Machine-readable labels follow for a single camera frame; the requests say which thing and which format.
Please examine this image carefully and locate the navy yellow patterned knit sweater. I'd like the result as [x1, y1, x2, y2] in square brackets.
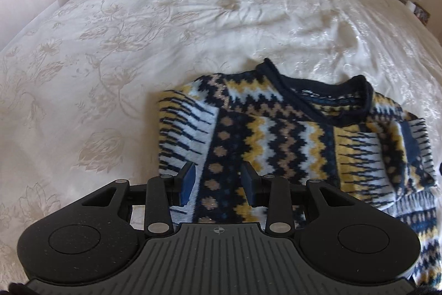
[159, 60, 441, 288]

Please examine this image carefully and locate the cream floral bedspread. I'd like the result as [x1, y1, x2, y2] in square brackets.
[1, 0, 441, 287]

